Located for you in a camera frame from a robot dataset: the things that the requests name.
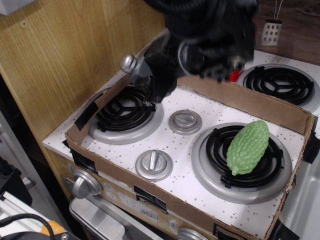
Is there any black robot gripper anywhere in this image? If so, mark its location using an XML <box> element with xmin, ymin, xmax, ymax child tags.
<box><xmin>144</xmin><ymin>16</ymin><xmax>256</xmax><ymax>103</ymax></box>

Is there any grey pepper shaker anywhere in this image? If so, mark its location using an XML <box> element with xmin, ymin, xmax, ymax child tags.
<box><xmin>120</xmin><ymin>54</ymin><xmax>153</xmax><ymax>94</ymax></box>

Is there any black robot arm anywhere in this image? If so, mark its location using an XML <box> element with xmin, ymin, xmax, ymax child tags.
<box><xmin>141</xmin><ymin>0</ymin><xmax>259</xmax><ymax>104</ymax></box>

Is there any red strawberry toy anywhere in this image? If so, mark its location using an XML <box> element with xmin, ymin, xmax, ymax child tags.
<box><xmin>229</xmin><ymin>69</ymin><xmax>241</xmax><ymax>82</ymax></box>

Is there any brown cardboard barrier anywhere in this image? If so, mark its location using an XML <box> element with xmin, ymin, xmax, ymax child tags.
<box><xmin>65</xmin><ymin>77</ymin><xmax>317</xmax><ymax>240</ymax></box>

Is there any hanging silver spatula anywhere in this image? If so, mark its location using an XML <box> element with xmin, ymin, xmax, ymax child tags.
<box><xmin>260</xmin><ymin>0</ymin><xmax>283</xmax><ymax>47</ymax></box>

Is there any centre silver stove knob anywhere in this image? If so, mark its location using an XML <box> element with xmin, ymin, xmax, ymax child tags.
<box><xmin>168</xmin><ymin>109</ymin><xmax>203</xmax><ymax>136</ymax></box>

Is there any silver stove knob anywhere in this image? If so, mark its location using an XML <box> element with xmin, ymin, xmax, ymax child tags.
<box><xmin>135</xmin><ymin>149</ymin><xmax>173</xmax><ymax>182</ymax></box>
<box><xmin>168</xmin><ymin>109</ymin><xmax>203</xmax><ymax>136</ymax></box>

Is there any back right black burner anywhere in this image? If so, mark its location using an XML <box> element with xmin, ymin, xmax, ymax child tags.
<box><xmin>236</xmin><ymin>63</ymin><xmax>320</xmax><ymax>112</ymax></box>

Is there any black burner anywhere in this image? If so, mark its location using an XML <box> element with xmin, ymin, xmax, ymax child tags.
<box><xmin>236</xmin><ymin>63</ymin><xmax>320</xmax><ymax>112</ymax></box>
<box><xmin>89</xmin><ymin>85</ymin><xmax>164</xmax><ymax>145</ymax></box>
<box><xmin>191</xmin><ymin>122</ymin><xmax>292</xmax><ymax>205</ymax></box>

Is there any green bumpy gourd toy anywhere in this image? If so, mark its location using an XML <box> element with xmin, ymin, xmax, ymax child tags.
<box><xmin>226</xmin><ymin>120</ymin><xmax>270</xmax><ymax>176</ymax></box>

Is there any front left black burner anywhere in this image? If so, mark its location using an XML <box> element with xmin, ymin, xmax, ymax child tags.
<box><xmin>89</xmin><ymin>85</ymin><xmax>164</xmax><ymax>145</ymax></box>

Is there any front silver stove knob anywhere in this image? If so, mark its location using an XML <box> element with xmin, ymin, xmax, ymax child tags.
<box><xmin>135</xmin><ymin>149</ymin><xmax>173</xmax><ymax>182</ymax></box>

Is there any front right black burner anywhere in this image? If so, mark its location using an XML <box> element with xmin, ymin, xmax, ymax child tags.
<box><xmin>191</xmin><ymin>122</ymin><xmax>292</xmax><ymax>205</ymax></box>

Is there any silver oven dial knob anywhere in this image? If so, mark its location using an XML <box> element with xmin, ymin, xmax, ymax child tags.
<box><xmin>72</xmin><ymin>168</ymin><xmax>103</xmax><ymax>199</ymax></box>

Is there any bottom silver oven knob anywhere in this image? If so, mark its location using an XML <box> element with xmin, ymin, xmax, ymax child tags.
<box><xmin>177</xmin><ymin>227</ymin><xmax>208</xmax><ymax>240</ymax></box>

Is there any orange object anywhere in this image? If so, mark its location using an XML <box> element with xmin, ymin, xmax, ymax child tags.
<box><xmin>40</xmin><ymin>220</ymin><xmax>66</xmax><ymax>236</ymax></box>

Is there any silver oven door handle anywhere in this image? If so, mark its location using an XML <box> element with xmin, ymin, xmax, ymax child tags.
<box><xmin>69</xmin><ymin>198</ymin><xmax>161</xmax><ymax>240</ymax></box>

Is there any black cable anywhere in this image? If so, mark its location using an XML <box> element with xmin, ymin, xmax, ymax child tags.
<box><xmin>0</xmin><ymin>213</ymin><xmax>55</xmax><ymax>240</ymax></box>

